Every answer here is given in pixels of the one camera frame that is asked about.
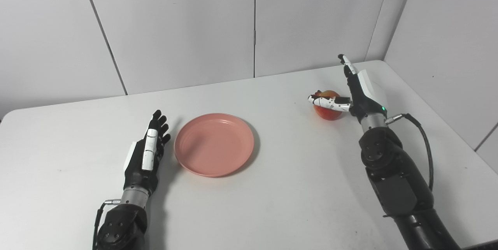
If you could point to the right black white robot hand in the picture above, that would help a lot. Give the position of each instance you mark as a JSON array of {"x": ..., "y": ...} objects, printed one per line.
[{"x": 365, "y": 98}]

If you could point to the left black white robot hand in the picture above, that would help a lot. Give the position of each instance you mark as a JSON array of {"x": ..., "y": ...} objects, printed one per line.
[{"x": 138, "y": 172}]

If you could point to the red pomegranate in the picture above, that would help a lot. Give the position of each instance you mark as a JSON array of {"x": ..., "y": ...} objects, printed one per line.
[{"x": 328, "y": 113}]

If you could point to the pink round plate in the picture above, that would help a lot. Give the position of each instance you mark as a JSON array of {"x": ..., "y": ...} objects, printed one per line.
[{"x": 214, "y": 145}]

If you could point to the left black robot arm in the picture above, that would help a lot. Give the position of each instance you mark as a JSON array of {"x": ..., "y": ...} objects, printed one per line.
[{"x": 122, "y": 226}]

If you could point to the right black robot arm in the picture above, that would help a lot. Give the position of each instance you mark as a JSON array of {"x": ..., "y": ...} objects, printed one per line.
[{"x": 397, "y": 176}]

